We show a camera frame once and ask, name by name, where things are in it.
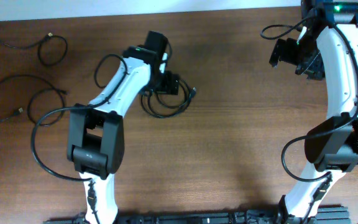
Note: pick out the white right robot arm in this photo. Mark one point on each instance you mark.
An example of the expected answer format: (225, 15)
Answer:
(322, 46)

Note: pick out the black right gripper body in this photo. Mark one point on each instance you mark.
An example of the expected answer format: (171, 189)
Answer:
(303, 55)

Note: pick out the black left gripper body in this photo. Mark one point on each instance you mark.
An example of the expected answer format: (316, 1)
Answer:
(161, 83)

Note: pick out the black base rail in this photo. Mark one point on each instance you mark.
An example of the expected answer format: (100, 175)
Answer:
(228, 216)

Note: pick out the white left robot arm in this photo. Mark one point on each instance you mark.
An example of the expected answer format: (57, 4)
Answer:
(96, 130)

